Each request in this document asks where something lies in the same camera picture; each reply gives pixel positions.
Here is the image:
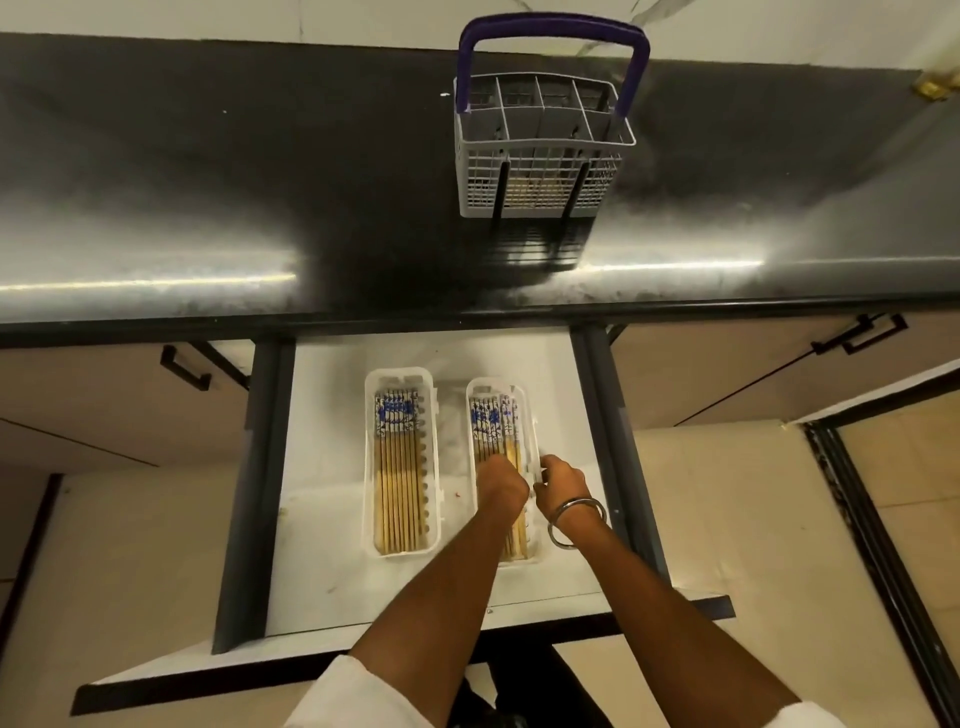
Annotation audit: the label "person's left hand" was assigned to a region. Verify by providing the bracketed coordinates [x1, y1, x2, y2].
[476, 452, 531, 526]

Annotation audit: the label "person's right hand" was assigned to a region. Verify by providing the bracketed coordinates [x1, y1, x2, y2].
[532, 455, 599, 526]

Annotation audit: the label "white plastic tray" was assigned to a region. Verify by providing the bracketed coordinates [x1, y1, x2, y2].
[465, 376, 549, 567]
[363, 366, 441, 558]

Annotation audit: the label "person's right forearm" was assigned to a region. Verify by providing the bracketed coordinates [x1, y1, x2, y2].
[555, 506, 802, 727]

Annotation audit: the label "person's left forearm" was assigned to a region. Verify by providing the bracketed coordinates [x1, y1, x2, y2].
[348, 512, 530, 706]

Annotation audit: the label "row of blue-patterned chopsticks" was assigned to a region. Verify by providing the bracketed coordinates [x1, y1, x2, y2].
[372, 388, 430, 556]
[469, 395, 530, 562]

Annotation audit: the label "silver bangle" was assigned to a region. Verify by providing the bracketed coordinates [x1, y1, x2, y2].
[546, 496, 607, 551]

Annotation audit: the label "white drawer with dark sides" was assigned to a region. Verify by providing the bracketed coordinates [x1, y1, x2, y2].
[71, 324, 736, 717]

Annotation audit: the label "beige cabinet door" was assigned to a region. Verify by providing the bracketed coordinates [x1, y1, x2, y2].
[0, 339, 258, 472]
[609, 309, 960, 430]

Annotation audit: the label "dark trousers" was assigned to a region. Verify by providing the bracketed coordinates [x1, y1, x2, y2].
[450, 641, 615, 728]

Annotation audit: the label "bundle of wooden chopsticks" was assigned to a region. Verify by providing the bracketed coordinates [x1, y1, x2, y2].
[504, 176, 575, 212]

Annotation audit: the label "white sleeve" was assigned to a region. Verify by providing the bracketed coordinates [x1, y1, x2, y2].
[756, 699, 849, 728]
[283, 654, 468, 728]

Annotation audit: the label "brass fitting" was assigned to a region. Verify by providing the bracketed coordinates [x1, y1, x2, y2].
[911, 67, 960, 102]

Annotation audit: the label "grey cutlery basket purple handle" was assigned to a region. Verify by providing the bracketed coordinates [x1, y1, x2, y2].
[453, 12, 651, 221]

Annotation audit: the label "black cabinet handle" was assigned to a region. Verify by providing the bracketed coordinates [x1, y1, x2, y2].
[159, 341, 251, 393]
[811, 312, 909, 357]

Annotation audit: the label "black door frame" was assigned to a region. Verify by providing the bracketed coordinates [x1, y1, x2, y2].
[801, 418, 960, 728]

